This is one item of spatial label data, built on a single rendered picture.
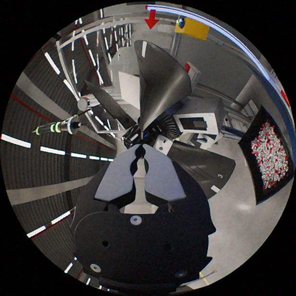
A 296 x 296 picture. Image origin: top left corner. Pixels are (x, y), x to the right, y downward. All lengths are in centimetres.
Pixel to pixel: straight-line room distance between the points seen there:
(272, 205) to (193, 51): 157
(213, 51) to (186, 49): 26
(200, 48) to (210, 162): 89
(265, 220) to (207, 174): 116
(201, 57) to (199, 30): 60
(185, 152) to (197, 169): 7
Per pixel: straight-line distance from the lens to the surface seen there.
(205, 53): 101
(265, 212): 131
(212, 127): 30
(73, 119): 43
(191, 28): 44
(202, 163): 32
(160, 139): 37
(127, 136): 36
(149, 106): 17
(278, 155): 35
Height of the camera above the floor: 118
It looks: 3 degrees down
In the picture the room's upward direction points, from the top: 88 degrees counter-clockwise
